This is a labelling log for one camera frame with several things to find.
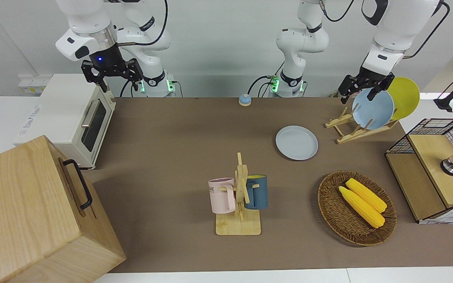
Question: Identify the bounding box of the wooden plate rack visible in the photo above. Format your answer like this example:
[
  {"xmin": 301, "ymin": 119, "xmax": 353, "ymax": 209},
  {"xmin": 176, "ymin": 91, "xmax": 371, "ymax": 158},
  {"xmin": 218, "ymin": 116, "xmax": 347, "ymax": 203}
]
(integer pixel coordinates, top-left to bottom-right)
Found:
[{"xmin": 325, "ymin": 107, "xmax": 400, "ymax": 145}]

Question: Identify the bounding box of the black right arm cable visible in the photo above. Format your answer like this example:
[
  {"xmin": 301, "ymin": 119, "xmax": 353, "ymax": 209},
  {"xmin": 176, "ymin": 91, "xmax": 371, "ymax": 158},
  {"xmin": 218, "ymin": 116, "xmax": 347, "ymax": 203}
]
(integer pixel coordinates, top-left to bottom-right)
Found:
[{"xmin": 130, "ymin": 0, "xmax": 169, "ymax": 46}]

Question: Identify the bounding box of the wooden box with black handle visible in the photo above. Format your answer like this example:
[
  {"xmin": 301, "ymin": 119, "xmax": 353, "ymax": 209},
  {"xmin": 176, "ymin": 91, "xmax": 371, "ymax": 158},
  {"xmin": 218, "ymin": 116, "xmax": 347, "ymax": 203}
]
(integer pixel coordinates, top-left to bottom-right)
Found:
[{"xmin": 0, "ymin": 135, "xmax": 127, "ymax": 283}]

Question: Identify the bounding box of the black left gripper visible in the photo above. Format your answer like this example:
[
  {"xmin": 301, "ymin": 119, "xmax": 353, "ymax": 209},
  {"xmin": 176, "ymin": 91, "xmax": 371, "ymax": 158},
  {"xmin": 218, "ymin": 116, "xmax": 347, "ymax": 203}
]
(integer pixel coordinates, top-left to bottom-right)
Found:
[{"xmin": 338, "ymin": 66, "xmax": 395, "ymax": 105}]

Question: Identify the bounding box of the yellow corn cob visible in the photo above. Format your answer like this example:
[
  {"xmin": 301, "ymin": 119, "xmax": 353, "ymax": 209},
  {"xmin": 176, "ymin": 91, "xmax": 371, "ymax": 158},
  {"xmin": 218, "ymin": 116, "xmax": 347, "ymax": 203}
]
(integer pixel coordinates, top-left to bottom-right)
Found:
[
  {"xmin": 345, "ymin": 178, "xmax": 388, "ymax": 213},
  {"xmin": 338, "ymin": 186, "xmax": 386, "ymax": 229}
]

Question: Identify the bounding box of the yellow plate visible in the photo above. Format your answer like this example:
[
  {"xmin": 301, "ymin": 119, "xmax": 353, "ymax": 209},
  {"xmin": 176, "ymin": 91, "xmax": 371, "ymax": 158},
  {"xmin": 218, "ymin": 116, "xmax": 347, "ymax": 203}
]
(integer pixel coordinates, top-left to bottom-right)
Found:
[{"xmin": 386, "ymin": 77, "xmax": 420, "ymax": 121}]

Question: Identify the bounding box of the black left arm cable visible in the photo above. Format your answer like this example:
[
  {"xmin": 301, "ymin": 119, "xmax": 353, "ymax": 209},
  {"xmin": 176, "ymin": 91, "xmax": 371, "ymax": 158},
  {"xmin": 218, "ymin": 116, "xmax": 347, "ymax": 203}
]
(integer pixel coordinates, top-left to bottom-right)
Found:
[{"xmin": 403, "ymin": 1, "xmax": 450, "ymax": 60}]

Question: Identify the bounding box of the brown table mat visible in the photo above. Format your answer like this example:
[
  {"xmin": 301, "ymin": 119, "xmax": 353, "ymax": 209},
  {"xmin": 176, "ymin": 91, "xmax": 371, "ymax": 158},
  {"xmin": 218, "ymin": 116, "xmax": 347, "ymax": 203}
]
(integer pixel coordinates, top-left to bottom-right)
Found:
[{"xmin": 92, "ymin": 96, "xmax": 453, "ymax": 274}]

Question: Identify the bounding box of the black base power cable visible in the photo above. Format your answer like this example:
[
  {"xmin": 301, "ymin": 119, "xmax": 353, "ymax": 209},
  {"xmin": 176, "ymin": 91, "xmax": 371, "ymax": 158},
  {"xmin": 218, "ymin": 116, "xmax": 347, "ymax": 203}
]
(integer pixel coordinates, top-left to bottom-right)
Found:
[{"xmin": 248, "ymin": 62, "xmax": 284, "ymax": 98}]

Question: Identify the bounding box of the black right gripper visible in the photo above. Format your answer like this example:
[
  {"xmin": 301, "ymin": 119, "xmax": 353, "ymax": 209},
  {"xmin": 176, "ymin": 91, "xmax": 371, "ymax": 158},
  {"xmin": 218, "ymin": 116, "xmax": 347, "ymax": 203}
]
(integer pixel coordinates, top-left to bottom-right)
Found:
[{"xmin": 81, "ymin": 45, "xmax": 144, "ymax": 94}]

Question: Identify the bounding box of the white toaster oven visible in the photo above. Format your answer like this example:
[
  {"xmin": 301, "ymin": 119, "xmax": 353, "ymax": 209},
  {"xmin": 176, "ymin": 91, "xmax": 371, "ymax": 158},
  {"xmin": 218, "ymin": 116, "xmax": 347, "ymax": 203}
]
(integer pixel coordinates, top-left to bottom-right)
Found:
[{"xmin": 13, "ymin": 74, "xmax": 117, "ymax": 170}]

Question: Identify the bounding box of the gray plate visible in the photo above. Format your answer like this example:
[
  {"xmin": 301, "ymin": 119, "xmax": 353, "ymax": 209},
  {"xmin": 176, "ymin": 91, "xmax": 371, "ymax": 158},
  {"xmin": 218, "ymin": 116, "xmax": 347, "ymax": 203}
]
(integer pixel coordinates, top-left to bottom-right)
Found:
[{"xmin": 275, "ymin": 125, "xmax": 319, "ymax": 161}]

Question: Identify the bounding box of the white wall socket strip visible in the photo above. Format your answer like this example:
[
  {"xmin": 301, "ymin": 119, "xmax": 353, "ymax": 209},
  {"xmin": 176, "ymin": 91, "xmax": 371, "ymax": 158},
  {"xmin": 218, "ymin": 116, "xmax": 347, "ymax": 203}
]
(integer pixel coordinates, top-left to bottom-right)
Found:
[{"xmin": 18, "ymin": 75, "xmax": 53, "ymax": 95}]

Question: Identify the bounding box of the light blue plate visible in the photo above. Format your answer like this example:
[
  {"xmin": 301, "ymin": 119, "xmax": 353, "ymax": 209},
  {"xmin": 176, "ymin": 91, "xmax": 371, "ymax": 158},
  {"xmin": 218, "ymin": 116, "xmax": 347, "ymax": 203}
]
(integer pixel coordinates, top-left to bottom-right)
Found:
[{"xmin": 352, "ymin": 88, "xmax": 395, "ymax": 130}]

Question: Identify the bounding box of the brown wicker basket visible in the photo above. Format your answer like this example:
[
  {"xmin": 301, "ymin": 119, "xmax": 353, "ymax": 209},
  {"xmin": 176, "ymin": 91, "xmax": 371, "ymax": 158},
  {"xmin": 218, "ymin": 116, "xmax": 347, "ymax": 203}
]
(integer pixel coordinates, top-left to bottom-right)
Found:
[{"xmin": 317, "ymin": 170, "xmax": 398, "ymax": 247}]

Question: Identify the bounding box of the wire and wood shelf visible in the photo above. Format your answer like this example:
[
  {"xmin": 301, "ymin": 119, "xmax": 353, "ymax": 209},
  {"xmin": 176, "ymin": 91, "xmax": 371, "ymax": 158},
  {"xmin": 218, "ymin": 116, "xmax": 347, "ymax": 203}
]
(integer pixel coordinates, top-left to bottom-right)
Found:
[{"xmin": 385, "ymin": 118, "xmax": 453, "ymax": 225}]

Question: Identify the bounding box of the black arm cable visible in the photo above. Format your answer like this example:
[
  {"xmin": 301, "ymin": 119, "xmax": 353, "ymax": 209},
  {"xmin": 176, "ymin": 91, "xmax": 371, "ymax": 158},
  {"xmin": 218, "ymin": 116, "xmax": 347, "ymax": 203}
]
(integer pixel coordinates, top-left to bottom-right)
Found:
[
  {"xmin": 403, "ymin": 1, "xmax": 450, "ymax": 60},
  {"xmin": 130, "ymin": 0, "xmax": 169, "ymax": 46}
]

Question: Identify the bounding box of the dark blue mug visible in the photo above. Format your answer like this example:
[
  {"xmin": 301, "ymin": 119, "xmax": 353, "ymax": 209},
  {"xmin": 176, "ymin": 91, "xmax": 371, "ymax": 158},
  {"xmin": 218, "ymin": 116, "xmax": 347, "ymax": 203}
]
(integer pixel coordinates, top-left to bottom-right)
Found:
[{"xmin": 244, "ymin": 175, "xmax": 269, "ymax": 210}]

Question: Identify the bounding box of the wooden mug tree stand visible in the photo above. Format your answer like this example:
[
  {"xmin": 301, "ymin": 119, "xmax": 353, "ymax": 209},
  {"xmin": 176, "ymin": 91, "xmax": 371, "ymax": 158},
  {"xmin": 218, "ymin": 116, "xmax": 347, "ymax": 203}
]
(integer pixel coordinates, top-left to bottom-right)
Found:
[{"xmin": 215, "ymin": 152, "xmax": 262, "ymax": 236}]

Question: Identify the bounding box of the pink mug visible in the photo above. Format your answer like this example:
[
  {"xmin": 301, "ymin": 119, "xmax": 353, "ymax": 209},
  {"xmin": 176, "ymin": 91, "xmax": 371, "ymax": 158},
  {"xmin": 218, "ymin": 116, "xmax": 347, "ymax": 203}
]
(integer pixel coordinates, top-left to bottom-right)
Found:
[{"xmin": 208, "ymin": 178, "xmax": 237, "ymax": 215}]

